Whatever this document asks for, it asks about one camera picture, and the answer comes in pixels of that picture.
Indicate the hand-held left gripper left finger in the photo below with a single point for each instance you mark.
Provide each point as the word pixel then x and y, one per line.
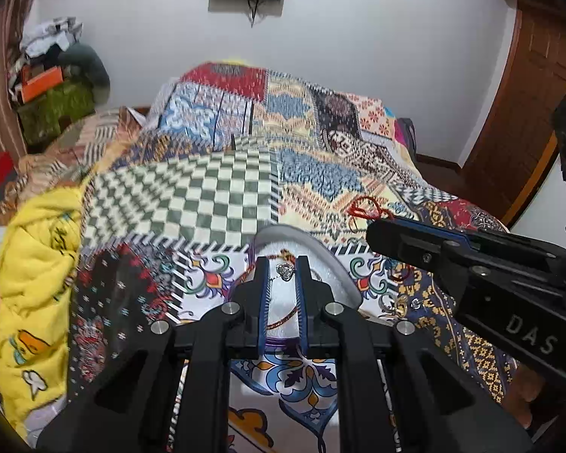
pixel 262 298

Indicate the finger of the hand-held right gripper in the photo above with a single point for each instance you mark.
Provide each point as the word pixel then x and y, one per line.
pixel 434 227
pixel 420 250

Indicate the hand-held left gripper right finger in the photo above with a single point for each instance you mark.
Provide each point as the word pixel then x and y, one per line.
pixel 303 302

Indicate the grey oval jewelry tray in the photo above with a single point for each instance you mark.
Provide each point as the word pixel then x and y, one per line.
pixel 330 269

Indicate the patchwork printed blanket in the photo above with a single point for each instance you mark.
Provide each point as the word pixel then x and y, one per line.
pixel 207 198

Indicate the brown wooden door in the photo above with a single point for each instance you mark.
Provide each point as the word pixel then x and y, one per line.
pixel 519 118

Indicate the yellow cartoon blanket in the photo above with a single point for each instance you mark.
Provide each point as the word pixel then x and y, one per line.
pixel 33 288

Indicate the green patterned cloth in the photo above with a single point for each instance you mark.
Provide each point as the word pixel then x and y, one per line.
pixel 56 111

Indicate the orange box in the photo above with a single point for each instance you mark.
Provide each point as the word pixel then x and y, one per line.
pixel 40 84

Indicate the pile of clothes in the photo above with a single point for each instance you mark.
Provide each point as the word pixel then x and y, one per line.
pixel 52 37

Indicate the brown striped curtain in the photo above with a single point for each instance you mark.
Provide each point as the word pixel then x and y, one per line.
pixel 2 71

